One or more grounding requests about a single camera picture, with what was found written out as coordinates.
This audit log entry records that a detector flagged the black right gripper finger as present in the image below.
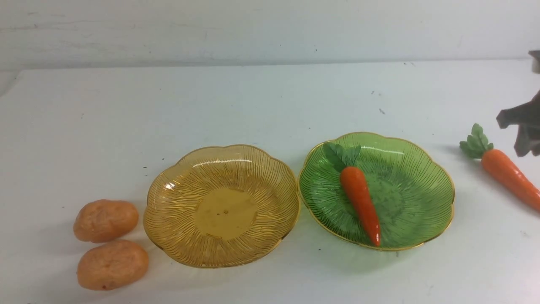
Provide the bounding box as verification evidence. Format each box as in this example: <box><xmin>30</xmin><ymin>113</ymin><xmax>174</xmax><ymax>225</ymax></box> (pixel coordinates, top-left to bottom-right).
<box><xmin>496</xmin><ymin>92</ymin><xmax>540</xmax><ymax>129</ymax></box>
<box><xmin>514</xmin><ymin>127</ymin><xmax>540</xmax><ymax>157</ymax></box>

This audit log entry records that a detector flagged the toy carrot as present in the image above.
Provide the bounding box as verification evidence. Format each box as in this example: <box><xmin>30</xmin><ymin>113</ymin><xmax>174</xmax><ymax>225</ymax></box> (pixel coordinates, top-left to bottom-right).
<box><xmin>323</xmin><ymin>142</ymin><xmax>381</xmax><ymax>247</ymax></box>
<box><xmin>459</xmin><ymin>123</ymin><xmax>540</xmax><ymax>211</ymax></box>

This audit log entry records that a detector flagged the toy potato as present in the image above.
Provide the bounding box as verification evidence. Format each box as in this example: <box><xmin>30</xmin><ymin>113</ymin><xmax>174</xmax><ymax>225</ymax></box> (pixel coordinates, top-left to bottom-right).
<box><xmin>73</xmin><ymin>199</ymin><xmax>139</xmax><ymax>244</ymax></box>
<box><xmin>76</xmin><ymin>240</ymin><xmax>150</xmax><ymax>291</ymax></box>

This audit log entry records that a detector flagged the green ribbed plastic plate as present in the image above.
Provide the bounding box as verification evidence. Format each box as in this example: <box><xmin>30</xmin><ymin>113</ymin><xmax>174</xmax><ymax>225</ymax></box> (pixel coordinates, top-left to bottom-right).
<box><xmin>298</xmin><ymin>132</ymin><xmax>455</xmax><ymax>252</ymax></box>

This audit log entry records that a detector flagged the yellow ribbed plastic plate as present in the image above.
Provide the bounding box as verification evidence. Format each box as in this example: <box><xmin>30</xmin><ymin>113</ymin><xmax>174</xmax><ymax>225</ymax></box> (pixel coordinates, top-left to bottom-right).
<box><xmin>143</xmin><ymin>144</ymin><xmax>301</xmax><ymax>268</ymax></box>

